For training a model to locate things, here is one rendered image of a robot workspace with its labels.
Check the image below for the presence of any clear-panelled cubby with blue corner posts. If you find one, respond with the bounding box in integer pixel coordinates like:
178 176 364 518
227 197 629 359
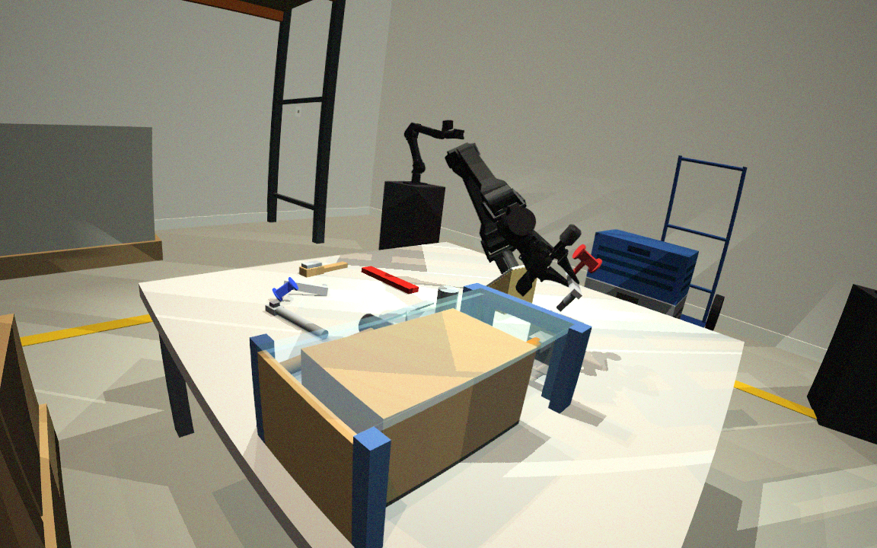
250 285 588 548

